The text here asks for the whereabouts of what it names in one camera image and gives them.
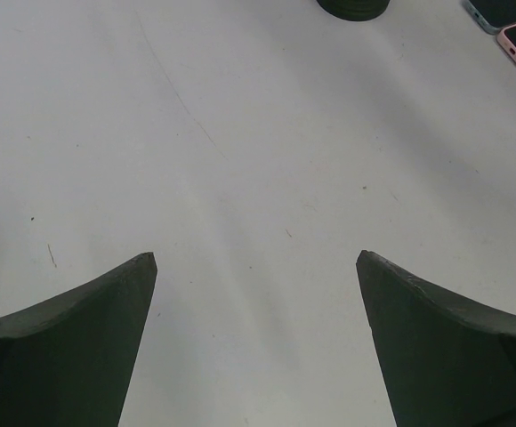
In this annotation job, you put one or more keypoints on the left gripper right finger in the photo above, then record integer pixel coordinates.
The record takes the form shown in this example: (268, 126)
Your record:
(446, 360)

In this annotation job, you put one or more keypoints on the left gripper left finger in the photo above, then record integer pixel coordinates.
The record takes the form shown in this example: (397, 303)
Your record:
(69, 360)

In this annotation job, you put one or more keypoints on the dark blue phone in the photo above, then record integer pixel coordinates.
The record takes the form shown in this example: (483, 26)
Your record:
(492, 15)

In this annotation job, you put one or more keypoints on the black round-base phone stand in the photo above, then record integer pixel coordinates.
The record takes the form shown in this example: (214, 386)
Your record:
(355, 10)

